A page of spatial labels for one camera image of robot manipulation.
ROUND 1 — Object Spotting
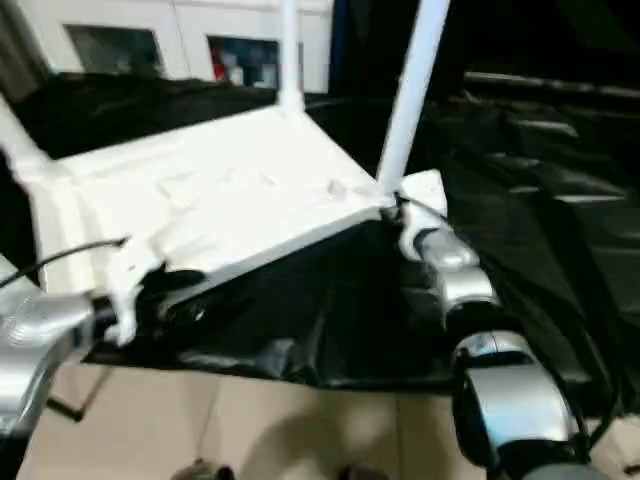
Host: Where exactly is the white plastic table top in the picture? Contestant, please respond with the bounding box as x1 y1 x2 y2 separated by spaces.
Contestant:
9 104 402 347

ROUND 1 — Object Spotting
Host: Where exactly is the black metal stand leg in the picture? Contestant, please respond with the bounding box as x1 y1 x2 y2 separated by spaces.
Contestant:
48 363 110 425

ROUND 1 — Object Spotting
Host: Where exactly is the black mat cover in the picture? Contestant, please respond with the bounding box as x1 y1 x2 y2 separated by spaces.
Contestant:
0 69 640 419

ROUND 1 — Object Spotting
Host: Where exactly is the black case with gold label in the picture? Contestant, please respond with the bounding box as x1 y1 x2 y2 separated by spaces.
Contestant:
332 0 469 109

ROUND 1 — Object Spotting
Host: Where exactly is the dark robot foot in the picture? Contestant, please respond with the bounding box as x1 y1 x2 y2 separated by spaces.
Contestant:
341 463 387 480
176 458 237 480

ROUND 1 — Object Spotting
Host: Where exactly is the grey metal rod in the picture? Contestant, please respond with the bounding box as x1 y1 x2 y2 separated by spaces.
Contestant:
463 72 640 100

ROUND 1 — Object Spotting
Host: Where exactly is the white cabinet with glass doors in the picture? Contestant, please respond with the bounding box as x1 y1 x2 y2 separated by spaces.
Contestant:
29 0 335 95

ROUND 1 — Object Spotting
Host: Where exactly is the grey curtain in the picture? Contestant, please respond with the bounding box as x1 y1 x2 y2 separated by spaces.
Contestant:
0 0 52 87

